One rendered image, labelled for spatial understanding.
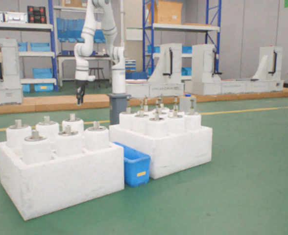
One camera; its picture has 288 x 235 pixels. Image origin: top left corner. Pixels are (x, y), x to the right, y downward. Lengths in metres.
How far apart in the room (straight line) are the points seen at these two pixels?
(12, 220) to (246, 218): 0.77
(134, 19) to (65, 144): 7.15
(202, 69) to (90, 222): 3.38
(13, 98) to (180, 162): 2.42
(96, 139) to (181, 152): 0.45
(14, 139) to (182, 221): 0.72
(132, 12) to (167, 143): 6.95
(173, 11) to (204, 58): 3.01
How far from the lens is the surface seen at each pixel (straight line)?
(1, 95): 3.40
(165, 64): 3.92
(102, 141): 1.09
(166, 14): 6.83
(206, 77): 4.14
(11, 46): 3.45
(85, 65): 1.66
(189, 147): 1.37
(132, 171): 1.16
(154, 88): 3.68
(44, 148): 1.01
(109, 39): 1.87
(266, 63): 4.98
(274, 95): 4.81
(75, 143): 1.04
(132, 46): 7.95
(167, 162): 1.29
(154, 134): 1.26
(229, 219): 1.01
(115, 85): 1.96
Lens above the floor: 0.50
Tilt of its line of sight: 10 degrees down
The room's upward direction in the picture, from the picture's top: straight up
